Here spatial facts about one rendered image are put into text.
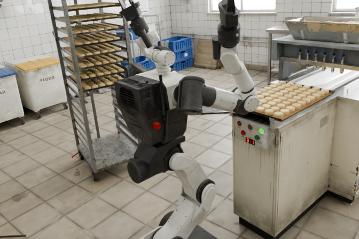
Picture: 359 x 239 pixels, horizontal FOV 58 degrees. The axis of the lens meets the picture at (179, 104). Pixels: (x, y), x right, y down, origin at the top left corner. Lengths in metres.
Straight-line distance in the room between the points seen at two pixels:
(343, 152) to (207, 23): 4.73
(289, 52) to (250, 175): 1.02
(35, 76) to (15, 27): 0.90
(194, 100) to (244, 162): 0.92
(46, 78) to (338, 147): 3.73
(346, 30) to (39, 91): 3.82
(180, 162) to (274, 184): 0.67
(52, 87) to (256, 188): 3.48
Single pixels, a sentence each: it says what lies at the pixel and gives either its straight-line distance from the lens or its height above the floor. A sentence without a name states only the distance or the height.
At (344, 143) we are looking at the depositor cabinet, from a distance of 2.55.
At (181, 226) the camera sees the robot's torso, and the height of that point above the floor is 0.38.
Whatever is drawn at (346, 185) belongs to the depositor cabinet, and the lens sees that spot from 2.69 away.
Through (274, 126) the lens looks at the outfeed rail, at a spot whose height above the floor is 0.86.
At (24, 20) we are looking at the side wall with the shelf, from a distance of 5.42.
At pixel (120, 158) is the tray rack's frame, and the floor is 0.15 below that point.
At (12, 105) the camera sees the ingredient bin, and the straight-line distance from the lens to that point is 4.73.
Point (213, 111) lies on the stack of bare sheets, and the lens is 4.34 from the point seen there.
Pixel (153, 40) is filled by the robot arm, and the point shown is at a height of 1.35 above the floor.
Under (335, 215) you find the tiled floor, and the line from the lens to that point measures 2.70.
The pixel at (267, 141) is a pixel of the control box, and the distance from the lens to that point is 1.92.
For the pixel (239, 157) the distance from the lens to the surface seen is 2.16.
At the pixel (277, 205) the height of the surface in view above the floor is 0.32.
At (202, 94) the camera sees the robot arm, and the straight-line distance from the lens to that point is 1.35.
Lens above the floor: 1.62
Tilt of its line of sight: 20 degrees down
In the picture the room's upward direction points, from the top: 4 degrees counter-clockwise
